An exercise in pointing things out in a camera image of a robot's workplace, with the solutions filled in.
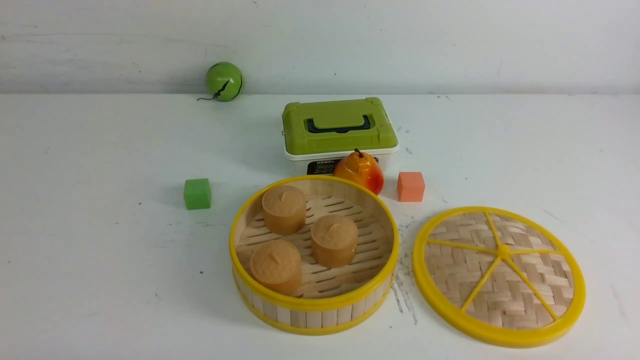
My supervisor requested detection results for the yellow woven bamboo steamer lid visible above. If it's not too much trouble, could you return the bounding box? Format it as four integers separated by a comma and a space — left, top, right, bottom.
413, 206, 586, 349

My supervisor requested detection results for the yellow bamboo steamer basket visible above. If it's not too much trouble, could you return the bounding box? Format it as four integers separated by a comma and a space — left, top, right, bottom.
228, 175, 400, 335

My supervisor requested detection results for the orange red toy pear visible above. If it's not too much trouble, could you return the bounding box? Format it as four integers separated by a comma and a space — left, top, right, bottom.
333, 148, 385, 196

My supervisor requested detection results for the brown cylindrical bun back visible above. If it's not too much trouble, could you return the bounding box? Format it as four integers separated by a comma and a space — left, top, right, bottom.
262, 185, 307, 236

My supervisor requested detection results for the brown cylindrical bun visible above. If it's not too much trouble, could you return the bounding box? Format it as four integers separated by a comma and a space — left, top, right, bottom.
311, 214, 358, 268
249, 239, 302, 296
262, 185, 307, 236

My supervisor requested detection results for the green and white storage box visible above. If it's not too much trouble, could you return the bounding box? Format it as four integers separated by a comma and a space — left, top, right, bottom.
281, 96, 400, 175

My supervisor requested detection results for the brown cylindrical bun right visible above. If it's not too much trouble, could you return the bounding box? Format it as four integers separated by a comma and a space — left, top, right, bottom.
311, 214, 358, 268

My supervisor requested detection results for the orange cube block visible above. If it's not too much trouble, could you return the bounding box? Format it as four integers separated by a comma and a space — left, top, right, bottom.
397, 171, 426, 203

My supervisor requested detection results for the brown cylindrical bun front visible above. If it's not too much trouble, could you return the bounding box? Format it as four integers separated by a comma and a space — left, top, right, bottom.
249, 239, 302, 296

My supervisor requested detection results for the green cube block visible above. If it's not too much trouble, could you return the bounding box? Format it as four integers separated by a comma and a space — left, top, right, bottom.
183, 178, 212, 211

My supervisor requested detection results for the green toy ball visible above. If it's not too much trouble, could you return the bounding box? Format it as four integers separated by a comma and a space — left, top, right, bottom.
198, 61, 245, 101

